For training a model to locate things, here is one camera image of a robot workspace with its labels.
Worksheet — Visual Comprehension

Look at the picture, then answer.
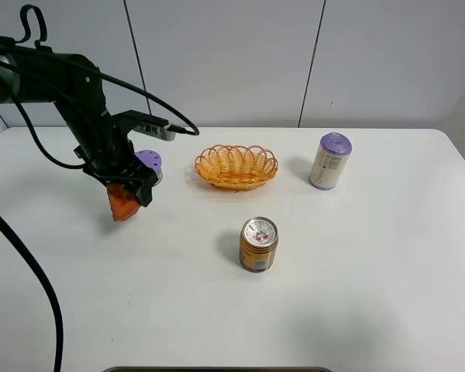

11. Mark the purple air freshener jar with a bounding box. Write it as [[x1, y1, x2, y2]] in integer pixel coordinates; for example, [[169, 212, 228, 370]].
[[135, 150, 163, 185]]

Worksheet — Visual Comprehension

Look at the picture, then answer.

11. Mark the orange wicker basket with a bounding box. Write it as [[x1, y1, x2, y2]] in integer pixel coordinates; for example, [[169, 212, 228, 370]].
[[195, 144, 278, 191]]

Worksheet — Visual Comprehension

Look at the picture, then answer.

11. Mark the wrist camera mount with label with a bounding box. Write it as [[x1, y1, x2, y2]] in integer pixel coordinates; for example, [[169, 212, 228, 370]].
[[112, 110, 176, 141]]

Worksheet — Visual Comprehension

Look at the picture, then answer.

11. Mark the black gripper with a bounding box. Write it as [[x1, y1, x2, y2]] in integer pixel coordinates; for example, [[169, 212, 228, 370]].
[[74, 133, 157, 207]]

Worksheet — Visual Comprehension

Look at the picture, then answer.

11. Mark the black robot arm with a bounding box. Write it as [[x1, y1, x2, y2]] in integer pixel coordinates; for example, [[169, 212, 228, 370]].
[[0, 48, 158, 207]]

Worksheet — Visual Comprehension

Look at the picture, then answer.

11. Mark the purple white bag roll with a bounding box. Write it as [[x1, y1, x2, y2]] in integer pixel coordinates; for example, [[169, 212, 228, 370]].
[[309, 132, 353, 191]]

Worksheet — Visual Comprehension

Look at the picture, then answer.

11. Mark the black cable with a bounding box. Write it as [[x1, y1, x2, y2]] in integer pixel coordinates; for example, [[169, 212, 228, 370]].
[[0, 4, 201, 372]]

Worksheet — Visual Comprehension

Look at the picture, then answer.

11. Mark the orange waffle piece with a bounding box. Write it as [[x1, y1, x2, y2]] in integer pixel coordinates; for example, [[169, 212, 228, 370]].
[[107, 183, 140, 222]]

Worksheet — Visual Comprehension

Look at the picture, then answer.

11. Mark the orange drink can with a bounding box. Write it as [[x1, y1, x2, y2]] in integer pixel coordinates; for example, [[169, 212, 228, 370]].
[[239, 216, 279, 273]]

